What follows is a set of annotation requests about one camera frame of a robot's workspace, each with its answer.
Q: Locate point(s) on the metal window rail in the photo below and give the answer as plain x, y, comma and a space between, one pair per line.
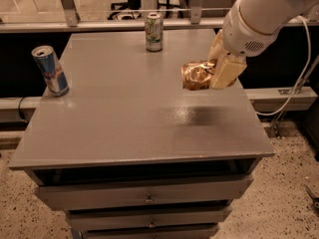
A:
126, 25

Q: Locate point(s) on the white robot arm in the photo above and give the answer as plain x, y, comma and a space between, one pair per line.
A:
269, 16

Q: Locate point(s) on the middle grey drawer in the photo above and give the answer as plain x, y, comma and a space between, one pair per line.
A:
148, 218

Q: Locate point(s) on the bottom grey drawer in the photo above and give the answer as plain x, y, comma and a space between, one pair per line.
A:
198, 231

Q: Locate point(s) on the grey drawer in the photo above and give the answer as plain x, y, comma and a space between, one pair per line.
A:
198, 231
143, 193
148, 218

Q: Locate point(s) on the crushed orange soda can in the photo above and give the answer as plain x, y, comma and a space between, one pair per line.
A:
197, 75

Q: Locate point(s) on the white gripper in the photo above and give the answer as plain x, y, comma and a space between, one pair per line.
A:
244, 32

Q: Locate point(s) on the blue silver Red Bull can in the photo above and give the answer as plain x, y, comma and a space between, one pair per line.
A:
51, 69

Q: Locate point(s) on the top grey drawer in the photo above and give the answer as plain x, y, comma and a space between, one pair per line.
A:
143, 193

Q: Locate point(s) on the grey drawer cabinet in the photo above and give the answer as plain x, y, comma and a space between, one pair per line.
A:
126, 117

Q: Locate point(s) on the green white 7up can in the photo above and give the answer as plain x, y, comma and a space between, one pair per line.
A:
153, 29

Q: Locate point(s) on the dark tool on floor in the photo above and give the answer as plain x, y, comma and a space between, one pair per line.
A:
314, 198

